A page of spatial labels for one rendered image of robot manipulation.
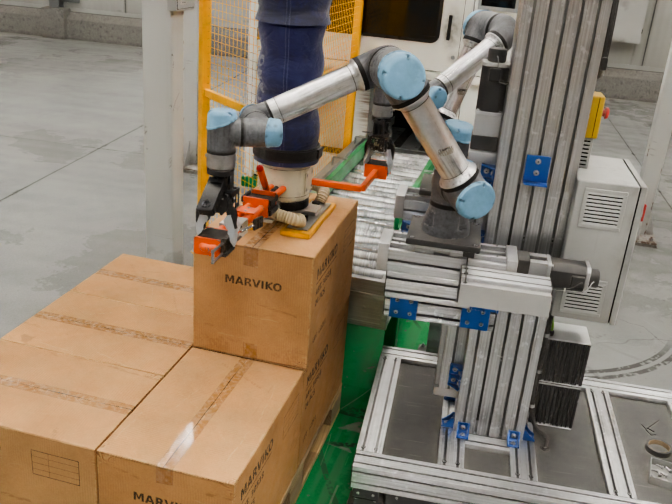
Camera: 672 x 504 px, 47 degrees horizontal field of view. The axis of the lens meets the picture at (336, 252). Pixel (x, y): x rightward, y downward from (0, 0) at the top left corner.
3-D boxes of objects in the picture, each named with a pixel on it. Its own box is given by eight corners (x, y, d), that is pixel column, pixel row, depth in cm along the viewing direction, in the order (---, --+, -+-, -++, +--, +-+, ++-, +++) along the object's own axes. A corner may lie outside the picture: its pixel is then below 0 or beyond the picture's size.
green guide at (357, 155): (362, 141, 528) (363, 128, 525) (377, 143, 526) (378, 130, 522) (288, 212, 384) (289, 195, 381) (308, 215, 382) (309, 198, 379)
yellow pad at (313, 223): (309, 204, 280) (310, 191, 278) (336, 208, 278) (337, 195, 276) (279, 235, 250) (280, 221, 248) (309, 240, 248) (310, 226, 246)
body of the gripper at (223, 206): (239, 208, 209) (241, 165, 204) (227, 217, 201) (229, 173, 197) (213, 203, 211) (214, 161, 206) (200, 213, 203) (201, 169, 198)
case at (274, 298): (254, 278, 312) (258, 184, 297) (350, 295, 304) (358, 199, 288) (192, 347, 258) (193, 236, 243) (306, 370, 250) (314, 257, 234)
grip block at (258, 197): (249, 205, 244) (250, 187, 242) (278, 210, 242) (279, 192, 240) (239, 213, 237) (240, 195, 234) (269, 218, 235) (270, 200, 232)
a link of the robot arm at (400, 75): (485, 190, 230) (396, 35, 205) (506, 207, 216) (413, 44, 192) (452, 213, 230) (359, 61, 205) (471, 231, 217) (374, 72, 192)
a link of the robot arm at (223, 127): (242, 113, 192) (207, 113, 190) (240, 156, 197) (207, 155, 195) (238, 107, 199) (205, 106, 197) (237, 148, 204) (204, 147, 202)
